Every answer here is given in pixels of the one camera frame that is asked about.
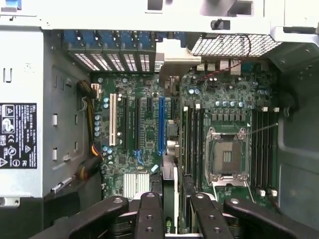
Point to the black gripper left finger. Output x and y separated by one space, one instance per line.
149 219

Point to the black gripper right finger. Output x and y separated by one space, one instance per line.
209 219

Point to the silver chipset heatsink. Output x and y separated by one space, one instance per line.
135 184

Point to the CPU socket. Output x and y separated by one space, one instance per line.
225 154

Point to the black RAM slot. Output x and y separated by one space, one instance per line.
192 144
266 149
272 149
202 144
261 149
197 144
255 149

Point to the green motherboard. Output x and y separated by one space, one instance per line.
152 127

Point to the long black expansion slot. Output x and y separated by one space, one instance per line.
125 124
138 124

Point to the blue expansion slot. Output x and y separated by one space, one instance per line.
162 124

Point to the thin locking lever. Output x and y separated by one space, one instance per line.
264 128

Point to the white expansion slot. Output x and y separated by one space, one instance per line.
113 119

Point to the open PC case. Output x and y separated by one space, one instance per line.
296 154

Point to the short black expansion slot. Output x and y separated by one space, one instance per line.
174 109
149 104

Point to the perforated slot cover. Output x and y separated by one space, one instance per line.
82 61
130 62
144 62
99 62
114 62

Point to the blue card retention clip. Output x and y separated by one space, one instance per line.
145 38
71 38
127 38
108 38
90 38

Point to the silver power supply unit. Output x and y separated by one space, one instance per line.
22 74

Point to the black plastic latch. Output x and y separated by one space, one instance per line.
221 24

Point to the blue case latch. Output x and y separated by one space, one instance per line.
10 3

